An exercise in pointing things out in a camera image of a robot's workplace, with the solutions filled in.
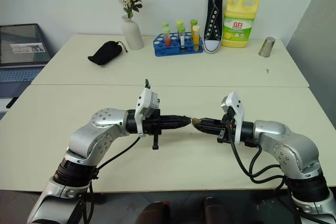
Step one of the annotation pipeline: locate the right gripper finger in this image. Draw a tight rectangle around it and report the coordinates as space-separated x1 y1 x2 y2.
193 124 224 135
196 117 224 126

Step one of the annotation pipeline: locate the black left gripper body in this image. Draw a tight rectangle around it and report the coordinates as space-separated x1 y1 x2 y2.
143 108 169 151

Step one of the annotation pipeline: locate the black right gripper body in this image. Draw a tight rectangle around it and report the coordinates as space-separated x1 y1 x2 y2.
216 105 237 145

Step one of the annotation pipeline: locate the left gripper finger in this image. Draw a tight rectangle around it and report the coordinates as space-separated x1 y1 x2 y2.
166 114 190 124
166 122 191 131

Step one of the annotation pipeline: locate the blue test tube rack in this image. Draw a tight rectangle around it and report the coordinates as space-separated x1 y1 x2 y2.
153 31 205 57

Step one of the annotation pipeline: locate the green-capped tube clear liquid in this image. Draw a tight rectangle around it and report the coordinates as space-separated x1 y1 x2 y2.
177 26 187 52

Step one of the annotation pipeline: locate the green-capped tube red liquid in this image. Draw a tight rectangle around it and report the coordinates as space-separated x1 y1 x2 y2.
162 26 172 48

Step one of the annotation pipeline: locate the yellow-capped tube orange liquid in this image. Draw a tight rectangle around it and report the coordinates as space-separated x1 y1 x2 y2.
192 25 201 52

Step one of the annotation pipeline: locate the dark rounded shape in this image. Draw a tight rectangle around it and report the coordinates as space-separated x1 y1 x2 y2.
137 200 172 224

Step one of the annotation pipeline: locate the steel metal cup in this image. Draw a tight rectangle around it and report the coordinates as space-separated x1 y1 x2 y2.
258 37 276 58

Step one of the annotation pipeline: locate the white ceramic vase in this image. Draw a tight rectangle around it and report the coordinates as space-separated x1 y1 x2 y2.
121 15 145 51

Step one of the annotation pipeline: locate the green-capped tube orange liquid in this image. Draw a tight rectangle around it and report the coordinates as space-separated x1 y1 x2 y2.
190 19 198 38

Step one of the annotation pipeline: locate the yellow detergent pump bottle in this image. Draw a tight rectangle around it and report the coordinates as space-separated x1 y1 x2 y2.
221 0 259 48

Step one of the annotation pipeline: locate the black canvas sneaker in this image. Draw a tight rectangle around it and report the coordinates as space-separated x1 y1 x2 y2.
203 0 224 54

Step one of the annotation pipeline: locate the small black bar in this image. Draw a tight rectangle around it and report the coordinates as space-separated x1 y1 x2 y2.
5 97 19 109

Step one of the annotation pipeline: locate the grey open laptop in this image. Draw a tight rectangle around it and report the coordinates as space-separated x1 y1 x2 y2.
0 23 53 99

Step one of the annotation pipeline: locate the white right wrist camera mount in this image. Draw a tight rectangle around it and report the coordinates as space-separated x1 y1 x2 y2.
219 91 246 145

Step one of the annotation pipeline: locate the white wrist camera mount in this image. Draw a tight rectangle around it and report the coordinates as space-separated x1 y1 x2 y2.
219 91 246 145
133 79 161 137

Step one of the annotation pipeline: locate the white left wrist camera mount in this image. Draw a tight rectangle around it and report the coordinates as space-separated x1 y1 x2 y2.
133 79 161 137

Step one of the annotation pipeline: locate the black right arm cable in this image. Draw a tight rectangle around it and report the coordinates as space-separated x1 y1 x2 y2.
226 123 287 184

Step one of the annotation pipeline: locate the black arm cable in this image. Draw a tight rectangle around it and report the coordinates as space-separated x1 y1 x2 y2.
226 123 287 184
78 134 141 224

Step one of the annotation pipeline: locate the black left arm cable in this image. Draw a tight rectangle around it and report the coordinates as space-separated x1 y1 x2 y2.
78 134 141 224

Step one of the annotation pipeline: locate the black drawstring pouch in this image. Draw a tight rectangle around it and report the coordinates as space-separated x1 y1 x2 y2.
87 40 129 66

